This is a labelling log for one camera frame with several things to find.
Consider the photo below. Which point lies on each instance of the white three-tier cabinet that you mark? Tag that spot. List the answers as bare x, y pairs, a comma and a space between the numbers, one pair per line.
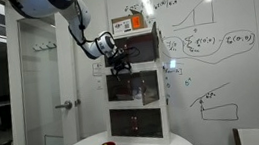
166, 121

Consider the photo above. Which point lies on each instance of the dark translucent cabinet door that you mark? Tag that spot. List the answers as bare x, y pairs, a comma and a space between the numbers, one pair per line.
116, 87
150, 86
155, 42
121, 124
149, 123
140, 49

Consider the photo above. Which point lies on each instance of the white light switch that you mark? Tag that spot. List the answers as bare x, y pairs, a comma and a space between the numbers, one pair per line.
99, 83

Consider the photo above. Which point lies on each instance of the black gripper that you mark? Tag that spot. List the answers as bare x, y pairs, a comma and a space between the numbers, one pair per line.
118, 60

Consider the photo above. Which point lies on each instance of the white wall sign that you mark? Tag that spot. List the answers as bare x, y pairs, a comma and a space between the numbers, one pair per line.
97, 69

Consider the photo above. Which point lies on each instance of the white item in cabinet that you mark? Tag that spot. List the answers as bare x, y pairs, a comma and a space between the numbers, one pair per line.
137, 91

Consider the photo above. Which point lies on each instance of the large wall whiteboard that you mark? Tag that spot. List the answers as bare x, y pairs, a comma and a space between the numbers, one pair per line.
236, 68

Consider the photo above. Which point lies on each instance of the white room door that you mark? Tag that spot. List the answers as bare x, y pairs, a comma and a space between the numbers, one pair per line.
65, 74

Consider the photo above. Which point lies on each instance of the brown cardboard box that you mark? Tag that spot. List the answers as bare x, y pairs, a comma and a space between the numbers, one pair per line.
129, 22

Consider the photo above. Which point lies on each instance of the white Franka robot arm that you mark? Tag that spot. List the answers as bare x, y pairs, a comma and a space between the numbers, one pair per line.
39, 3

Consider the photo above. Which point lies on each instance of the wall coat hooks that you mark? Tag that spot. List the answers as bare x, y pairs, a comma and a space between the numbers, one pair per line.
44, 46

